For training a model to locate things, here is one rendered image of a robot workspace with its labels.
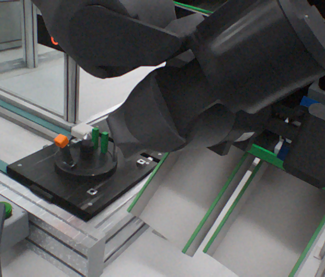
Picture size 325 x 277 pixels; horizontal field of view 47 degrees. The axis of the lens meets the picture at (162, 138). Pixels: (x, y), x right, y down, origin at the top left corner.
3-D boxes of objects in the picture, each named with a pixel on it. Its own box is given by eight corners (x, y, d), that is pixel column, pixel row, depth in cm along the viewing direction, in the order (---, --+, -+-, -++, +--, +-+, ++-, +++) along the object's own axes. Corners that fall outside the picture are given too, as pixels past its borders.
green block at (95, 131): (95, 149, 88) (95, 130, 85) (90, 147, 88) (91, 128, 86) (98, 147, 89) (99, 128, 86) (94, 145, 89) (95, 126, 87)
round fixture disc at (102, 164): (88, 191, 77) (89, 183, 76) (40, 165, 83) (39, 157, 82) (129, 164, 88) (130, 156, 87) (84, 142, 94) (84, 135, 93)
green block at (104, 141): (104, 153, 87) (105, 134, 84) (100, 151, 87) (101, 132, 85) (107, 151, 88) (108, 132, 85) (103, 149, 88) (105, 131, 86)
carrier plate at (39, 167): (90, 222, 72) (90, 213, 71) (6, 173, 82) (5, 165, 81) (157, 170, 91) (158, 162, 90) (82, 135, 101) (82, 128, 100)
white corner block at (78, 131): (83, 148, 95) (84, 133, 93) (70, 141, 97) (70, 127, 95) (95, 141, 99) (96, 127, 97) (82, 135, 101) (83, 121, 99)
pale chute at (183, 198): (192, 258, 63) (183, 253, 59) (136, 216, 70) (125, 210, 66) (279, 121, 67) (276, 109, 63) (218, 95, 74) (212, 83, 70)
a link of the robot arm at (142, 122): (111, 180, 25) (219, 115, 20) (83, 105, 26) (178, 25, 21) (172, 168, 31) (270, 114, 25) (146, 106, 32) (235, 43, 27)
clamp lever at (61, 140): (69, 167, 79) (60, 143, 73) (63, 164, 80) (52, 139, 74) (81, 155, 81) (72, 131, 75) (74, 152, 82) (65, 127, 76)
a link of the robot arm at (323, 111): (298, 209, 25) (341, 122, 23) (110, 101, 35) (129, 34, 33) (331, 188, 31) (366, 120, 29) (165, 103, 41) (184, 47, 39)
